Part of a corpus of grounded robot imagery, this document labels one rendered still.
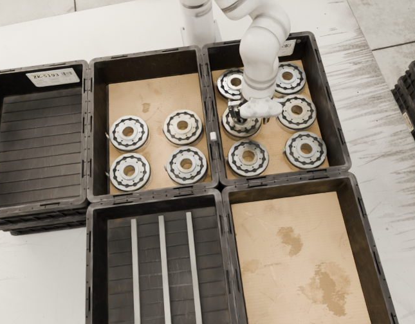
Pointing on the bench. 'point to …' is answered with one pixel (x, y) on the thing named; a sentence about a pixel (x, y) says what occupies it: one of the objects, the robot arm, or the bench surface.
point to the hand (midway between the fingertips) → (253, 119)
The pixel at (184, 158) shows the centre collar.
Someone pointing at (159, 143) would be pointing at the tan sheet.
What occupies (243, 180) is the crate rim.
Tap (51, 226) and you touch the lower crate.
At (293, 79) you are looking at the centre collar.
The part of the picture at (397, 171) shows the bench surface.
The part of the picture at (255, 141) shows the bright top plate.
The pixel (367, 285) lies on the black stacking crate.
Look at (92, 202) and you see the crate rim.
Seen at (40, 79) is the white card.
